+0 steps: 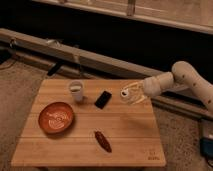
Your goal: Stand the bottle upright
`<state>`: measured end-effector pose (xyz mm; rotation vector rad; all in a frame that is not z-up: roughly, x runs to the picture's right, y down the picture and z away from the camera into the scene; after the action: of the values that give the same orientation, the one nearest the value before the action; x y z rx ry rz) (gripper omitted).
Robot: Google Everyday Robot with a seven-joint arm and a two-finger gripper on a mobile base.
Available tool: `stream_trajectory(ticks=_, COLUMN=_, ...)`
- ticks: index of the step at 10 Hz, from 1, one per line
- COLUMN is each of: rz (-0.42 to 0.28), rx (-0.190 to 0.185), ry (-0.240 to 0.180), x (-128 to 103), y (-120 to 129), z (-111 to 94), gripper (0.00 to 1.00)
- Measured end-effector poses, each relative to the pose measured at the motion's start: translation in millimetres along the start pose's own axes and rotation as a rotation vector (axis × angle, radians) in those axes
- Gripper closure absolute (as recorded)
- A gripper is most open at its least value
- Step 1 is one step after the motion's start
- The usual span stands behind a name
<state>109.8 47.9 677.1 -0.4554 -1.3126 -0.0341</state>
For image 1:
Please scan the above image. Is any wooden table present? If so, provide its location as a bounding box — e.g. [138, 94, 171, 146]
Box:
[11, 79, 166, 167]

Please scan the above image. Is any orange bowl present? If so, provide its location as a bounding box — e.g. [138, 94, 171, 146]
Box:
[38, 102, 74, 134]

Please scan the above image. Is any blue object at right edge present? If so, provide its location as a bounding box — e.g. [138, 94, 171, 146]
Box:
[200, 135, 213, 159]

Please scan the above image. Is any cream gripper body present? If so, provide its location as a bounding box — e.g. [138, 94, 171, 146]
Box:
[120, 81, 146, 105]

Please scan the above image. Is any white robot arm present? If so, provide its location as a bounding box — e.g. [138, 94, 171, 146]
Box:
[120, 61, 213, 114]

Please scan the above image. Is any brown oblong food item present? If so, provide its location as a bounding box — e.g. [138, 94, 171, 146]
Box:
[94, 131, 112, 153]

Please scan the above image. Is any white cup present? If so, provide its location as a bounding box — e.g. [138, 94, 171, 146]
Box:
[69, 81, 83, 102]

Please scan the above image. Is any black lying bottle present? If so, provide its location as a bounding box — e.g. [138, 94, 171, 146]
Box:
[95, 91, 112, 109]

